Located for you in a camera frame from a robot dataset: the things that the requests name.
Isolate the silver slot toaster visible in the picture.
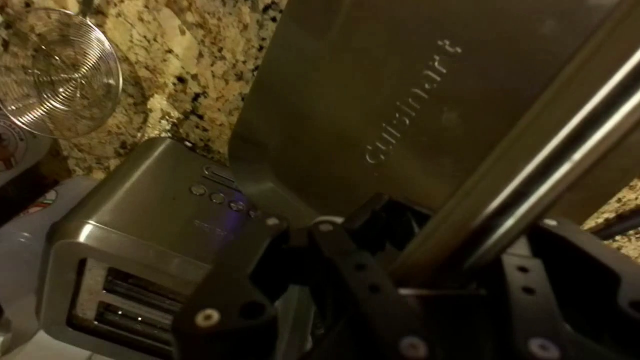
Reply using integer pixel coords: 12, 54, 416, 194
33, 134, 323, 360

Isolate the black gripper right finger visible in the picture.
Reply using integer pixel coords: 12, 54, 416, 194
497, 217, 640, 360

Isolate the steel Cuisinart contact grill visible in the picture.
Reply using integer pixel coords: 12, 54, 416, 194
223, 0, 640, 290

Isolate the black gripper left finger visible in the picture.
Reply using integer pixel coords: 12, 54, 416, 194
169, 217, 435, 360

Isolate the clear wine glass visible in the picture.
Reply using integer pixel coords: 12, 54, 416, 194
0, 4, 126, 140

